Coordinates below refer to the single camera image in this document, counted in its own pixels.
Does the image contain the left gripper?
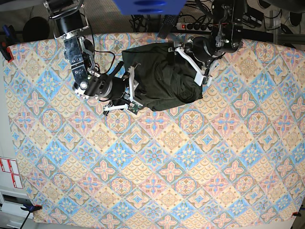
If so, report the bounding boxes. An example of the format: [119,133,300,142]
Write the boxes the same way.
[168,37,214,79]

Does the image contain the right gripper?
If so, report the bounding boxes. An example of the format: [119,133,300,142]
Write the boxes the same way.
[102,62,141,112]

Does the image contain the dark green long-sleeve shirt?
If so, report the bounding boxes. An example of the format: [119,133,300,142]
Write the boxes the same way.
[122,43,203,111]

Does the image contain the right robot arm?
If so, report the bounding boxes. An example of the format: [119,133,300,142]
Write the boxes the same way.
[44,0,144,115]

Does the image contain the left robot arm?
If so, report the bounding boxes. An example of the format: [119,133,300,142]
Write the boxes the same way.
[168,0,247,85]

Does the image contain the white power strip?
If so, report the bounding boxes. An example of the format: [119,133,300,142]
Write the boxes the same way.
[176,22,213,32]

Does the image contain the black remote control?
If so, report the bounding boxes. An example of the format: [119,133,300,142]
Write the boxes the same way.
[157,15,178,39]

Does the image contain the blue plastic box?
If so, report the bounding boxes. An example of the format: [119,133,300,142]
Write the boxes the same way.
[113,0,186,15]

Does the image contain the black round stand base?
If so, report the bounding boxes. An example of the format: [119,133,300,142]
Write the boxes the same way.
[22,17,50,42]

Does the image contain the colourful patterned tablecloth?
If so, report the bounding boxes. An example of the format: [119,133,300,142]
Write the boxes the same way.
[3,40,305,229]

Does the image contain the blue clamp upper left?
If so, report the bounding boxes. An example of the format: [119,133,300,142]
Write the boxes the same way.
[0,25,14,63]

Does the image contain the blue clamp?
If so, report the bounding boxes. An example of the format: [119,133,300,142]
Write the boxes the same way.
[20,204,42,229]
[0,25,14,63]

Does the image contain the red white labels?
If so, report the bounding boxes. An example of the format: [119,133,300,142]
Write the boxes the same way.
[0,157,23,189]

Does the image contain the blue clamp lower left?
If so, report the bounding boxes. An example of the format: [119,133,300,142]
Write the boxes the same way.
[20,204,42,229]

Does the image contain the orange clamp lower right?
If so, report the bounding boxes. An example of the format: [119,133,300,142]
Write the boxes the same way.
[293,212,302,217]

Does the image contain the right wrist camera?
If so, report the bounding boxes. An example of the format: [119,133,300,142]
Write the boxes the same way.
[127,102,143,115]

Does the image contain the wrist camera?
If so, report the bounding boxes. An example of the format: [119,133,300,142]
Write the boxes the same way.
[127,102,143,115]
[194,73,213,87]

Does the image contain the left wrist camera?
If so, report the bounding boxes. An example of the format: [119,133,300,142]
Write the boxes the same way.
[194,73,213,87]

